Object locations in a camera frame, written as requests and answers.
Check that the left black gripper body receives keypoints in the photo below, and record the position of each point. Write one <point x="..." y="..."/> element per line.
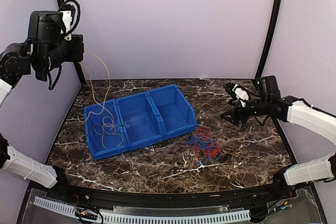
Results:
<point x="55" y="54"/>

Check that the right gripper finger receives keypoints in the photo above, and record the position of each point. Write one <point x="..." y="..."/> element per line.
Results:
<point x="232" y="116"/>
<point x="230" y="88"/>

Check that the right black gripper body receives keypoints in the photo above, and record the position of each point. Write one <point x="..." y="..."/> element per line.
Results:
<point x="262" y="108"/>

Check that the blue three-compartment plastic bin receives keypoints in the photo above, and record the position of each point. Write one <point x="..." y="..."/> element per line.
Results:
<point x="137" y="121"/>

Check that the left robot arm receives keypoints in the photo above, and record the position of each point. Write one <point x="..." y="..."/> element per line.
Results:
<point x="31" y="116"/>

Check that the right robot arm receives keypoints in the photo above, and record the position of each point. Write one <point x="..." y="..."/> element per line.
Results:
<point x="268" y="102"/>

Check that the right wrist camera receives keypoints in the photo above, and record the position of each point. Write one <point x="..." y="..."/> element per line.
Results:
<point x="267" y="85"/>

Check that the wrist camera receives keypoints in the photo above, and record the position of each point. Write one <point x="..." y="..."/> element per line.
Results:
<point x="267" y="85"/>
<point x="47" y="27"/>

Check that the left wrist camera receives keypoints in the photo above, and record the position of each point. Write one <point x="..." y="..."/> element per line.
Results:
<point x="47" y="27"/>

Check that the right black frame post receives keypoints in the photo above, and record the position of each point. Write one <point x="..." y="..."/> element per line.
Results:
<point x="269" y="37"/>

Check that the black front rail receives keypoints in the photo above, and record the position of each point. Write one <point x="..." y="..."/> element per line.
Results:
<point x="256" y="197"/>

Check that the white slotted cable duct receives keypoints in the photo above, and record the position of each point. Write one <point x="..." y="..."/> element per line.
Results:
<point x="142" y="216"/>

